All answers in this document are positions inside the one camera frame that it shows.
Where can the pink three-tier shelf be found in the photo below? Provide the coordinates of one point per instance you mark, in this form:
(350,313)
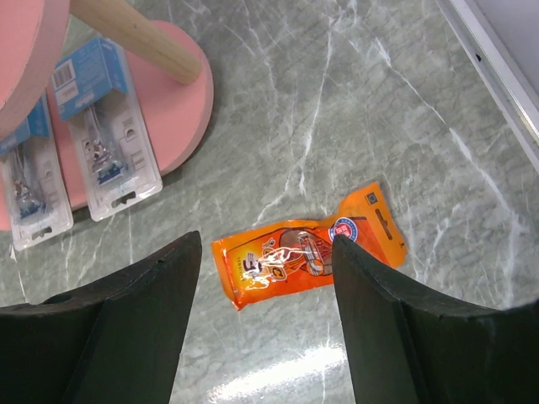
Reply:
(171,74)

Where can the blue razor blister pack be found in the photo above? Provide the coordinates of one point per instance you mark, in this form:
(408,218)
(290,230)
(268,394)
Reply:
(34,192)
(95,95)

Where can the orange razor bag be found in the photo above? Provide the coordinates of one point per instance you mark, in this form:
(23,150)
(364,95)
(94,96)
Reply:
(296,255)

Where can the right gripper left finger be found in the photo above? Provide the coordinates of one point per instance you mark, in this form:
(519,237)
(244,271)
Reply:
(115,340)

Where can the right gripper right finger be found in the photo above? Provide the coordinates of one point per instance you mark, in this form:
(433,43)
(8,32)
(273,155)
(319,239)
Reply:
(408,343)

